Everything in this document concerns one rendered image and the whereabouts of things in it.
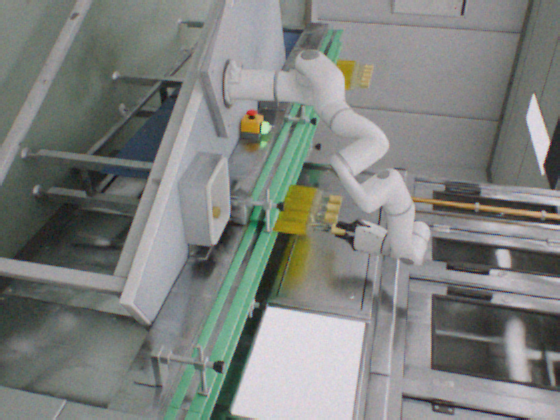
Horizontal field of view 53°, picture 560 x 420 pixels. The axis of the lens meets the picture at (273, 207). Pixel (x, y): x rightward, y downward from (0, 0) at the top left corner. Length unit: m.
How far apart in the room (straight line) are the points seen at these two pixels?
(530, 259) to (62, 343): 1.63
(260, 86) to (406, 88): 6.33
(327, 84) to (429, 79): 6.38
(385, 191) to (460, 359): 0.57
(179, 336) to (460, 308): 0.95
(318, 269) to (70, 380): 0.86
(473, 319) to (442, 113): 6.39
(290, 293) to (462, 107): 6.51
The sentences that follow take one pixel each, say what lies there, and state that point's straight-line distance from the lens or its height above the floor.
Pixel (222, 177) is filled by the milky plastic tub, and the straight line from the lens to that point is 1.73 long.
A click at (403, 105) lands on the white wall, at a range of 8.15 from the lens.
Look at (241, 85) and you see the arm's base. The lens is 1.81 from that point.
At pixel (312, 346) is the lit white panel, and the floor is 1.16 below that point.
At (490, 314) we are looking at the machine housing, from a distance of 2.00.
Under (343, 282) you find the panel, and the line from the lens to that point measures 1.93.
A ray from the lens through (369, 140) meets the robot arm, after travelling 1.62.
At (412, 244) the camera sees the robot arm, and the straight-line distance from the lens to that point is 1.73.
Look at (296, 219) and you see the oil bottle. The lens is 1.93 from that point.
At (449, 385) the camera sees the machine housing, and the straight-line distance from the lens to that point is 1.76.
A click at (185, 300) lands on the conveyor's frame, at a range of 1.62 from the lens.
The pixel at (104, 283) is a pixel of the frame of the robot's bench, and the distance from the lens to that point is 1.53.
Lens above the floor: 1.31
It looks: 11 degrees down
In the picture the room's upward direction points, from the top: 98 degrees clockwise
